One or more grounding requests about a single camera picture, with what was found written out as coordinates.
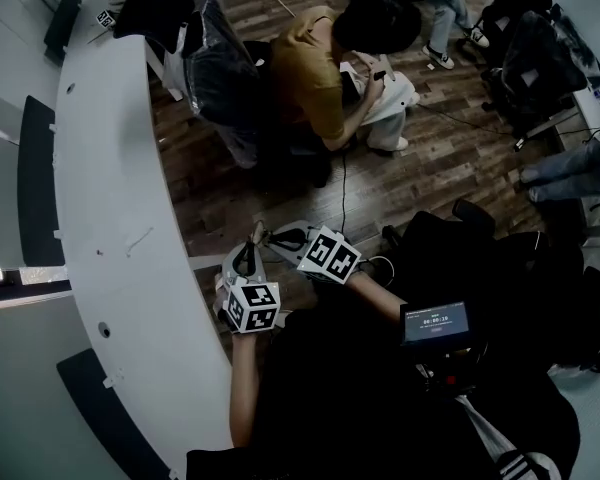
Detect black-rimmed eyeglasses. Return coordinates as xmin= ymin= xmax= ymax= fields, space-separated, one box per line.
xmin=248 ymin=219 xmax=276 ymax=249

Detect black white striped garment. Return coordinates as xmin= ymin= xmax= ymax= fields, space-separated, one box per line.
xmin=452 ymin=392 xmax=564 ymax=480

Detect person's right forearm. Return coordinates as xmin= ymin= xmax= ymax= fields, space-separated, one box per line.
xmin=347 ymin=272 xmax=406 ymax=327

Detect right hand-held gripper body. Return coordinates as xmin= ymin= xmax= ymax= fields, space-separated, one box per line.
xmin=296 ymin=224 xmax=365 ymax=285

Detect dark grey desk divider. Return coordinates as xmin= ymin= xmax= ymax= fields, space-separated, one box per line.
xmin=17 ymin=95 xmax=67 ymax=269
xmin=56 ymin=347 xmax=174 ymax=480
xmin=43 ymin=0 xmax=83 ymax=65

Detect small display screen device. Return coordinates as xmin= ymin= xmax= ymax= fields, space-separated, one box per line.
xmin=399 ymin=301 xmax=474 ymax=347

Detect black floor cable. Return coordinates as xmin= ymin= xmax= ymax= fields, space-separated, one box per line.
xmin=338 ymin=150 xmax=350 ymax=229

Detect person's black shirt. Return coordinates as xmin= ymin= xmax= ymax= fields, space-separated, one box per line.
xmin=187 ymin=292 xmax=581 ymax=480

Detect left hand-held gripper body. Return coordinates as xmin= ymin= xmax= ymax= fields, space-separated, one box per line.
xmin=214 ymin=269 xmax=282 ymax=337

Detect plastic-wrapped black office chair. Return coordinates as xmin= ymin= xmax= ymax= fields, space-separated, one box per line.
xmin=482 ymin=10 xmax=591 ymax=152
xmin=182 ymin=0 xmax=264 ymax=169

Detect person's left forearm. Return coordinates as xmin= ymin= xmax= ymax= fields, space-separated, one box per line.
xmin=228 ymin=332 xmax=276 ymax=449

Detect person's left hand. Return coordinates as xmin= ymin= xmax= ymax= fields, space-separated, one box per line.
xmin=212 ymin=271 xmax=235 ymax=333

